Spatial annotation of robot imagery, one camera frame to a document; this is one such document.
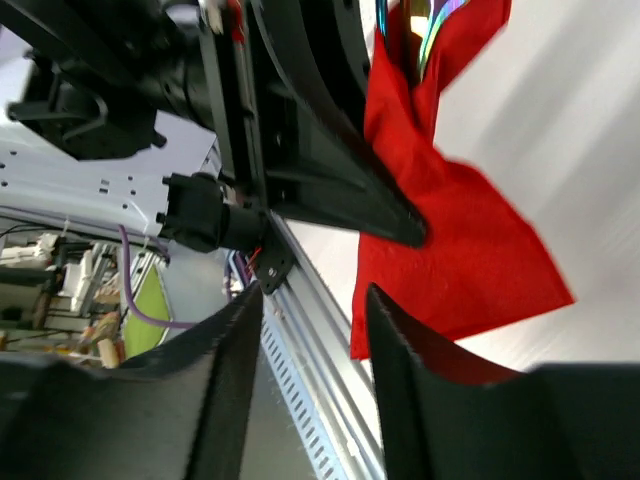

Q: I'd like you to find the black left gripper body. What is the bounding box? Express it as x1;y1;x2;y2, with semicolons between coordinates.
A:
0;0;266;206

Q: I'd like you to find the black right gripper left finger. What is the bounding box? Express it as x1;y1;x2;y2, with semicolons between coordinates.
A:
1;285;263;479

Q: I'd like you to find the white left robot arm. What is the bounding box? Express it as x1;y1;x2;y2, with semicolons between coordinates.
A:
1;1;427;252

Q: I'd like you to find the white slotted cable duct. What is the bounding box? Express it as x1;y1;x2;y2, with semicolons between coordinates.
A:
261;309;348;479

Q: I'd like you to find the gold knife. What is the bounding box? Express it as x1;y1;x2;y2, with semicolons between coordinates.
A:
404;0;432;84

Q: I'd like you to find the red paper napkin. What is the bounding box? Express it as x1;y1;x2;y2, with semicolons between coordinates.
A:
350;1;574;360

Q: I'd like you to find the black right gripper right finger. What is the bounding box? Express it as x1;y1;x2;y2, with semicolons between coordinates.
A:
366;285;639;479

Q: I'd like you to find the aluminium front rail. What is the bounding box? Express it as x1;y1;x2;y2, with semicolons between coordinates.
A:
265;218;386;479

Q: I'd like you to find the iridescent rainbow spoon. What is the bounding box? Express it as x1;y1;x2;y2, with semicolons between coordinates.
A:
375;0;389;37

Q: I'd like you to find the iridescent rainbow fork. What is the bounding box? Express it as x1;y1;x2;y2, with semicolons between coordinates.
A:
416;0;468;80

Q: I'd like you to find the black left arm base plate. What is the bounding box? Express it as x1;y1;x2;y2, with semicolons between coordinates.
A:
248;216;295;295

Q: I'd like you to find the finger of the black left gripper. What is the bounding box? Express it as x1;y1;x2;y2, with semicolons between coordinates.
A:
260;1;391;180
246;1;427;247

